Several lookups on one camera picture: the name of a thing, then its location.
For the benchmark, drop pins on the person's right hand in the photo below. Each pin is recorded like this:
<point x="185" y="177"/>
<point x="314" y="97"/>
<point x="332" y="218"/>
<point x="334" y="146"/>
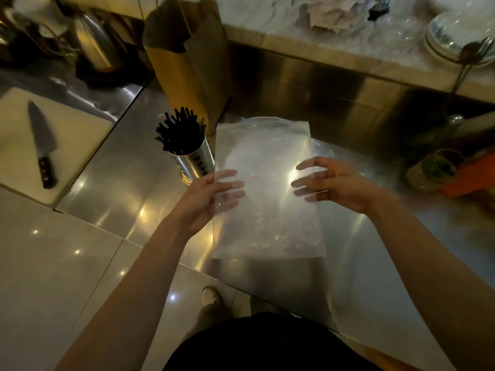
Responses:
<point x="344" y="187"/>

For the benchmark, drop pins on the person's left hand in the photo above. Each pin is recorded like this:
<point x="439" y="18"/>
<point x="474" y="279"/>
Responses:
<point x="197" y="204"/>

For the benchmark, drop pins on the clear plastic bag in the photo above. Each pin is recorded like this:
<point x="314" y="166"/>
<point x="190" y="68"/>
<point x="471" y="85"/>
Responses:
<point x="267" y="220"/>

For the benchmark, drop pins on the person's shoe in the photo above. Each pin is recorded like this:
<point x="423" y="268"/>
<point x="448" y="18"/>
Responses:
<point x="211" y="295"/>

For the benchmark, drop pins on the person's leg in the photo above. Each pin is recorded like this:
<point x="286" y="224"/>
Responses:
<point x="210" y="320"/>

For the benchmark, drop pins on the person's black shirt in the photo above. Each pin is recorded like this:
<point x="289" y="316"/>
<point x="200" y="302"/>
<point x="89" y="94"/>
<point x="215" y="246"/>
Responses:
<point x="267" y="343"/>

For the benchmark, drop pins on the person's left thumb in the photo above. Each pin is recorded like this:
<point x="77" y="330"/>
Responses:
<point x="224" y="174"/>

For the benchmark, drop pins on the person's right forearm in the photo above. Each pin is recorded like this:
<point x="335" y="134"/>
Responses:
<point x="429" y="282"/>

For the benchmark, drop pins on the brown paper bag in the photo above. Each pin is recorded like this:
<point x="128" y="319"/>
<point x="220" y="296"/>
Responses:
<point x="181" y="73"/>

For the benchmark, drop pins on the orange container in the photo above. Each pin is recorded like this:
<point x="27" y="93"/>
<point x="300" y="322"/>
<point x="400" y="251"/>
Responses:
<point x="473" y="175"/>

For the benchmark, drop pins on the white container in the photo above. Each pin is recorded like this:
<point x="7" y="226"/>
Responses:
<point x="40" y="13"/>

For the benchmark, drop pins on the stack of patterned plates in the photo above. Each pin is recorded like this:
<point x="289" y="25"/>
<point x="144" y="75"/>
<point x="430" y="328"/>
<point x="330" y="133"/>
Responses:
<point x="448" y="34"/>

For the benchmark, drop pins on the metal spoon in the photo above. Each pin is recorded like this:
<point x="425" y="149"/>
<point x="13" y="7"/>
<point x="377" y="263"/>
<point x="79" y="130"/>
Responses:
<point x="468" y="54"/>

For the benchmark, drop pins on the steel cylinder holder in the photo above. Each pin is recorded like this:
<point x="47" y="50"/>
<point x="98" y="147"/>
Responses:
<point x="195" y="162"/>

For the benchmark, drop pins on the steel kettle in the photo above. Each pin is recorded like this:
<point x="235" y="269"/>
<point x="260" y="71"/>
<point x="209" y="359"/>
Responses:
<point x="96" y="42"/>

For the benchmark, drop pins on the person's left forearm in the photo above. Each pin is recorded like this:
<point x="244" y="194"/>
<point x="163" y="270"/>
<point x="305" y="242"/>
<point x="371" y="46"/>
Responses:
<point x="131" y="297"/>

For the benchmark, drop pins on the person's right thumb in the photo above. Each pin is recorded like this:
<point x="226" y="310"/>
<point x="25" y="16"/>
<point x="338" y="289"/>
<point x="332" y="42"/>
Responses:
<point x="311" y="163"/>

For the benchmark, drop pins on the crumpled paper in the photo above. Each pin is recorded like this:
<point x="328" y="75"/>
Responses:
<point x="332" y="13"/>

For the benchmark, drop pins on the white cutting board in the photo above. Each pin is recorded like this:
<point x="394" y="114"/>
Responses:
<point x="77" y="139"/>

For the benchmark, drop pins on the dark bottle with silver cap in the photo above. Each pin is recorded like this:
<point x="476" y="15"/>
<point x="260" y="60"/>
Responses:
<point x="437" y="137"/>

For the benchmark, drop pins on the woven basket with greens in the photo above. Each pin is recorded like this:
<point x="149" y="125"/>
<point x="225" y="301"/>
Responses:
<point x="435" y="169"/>

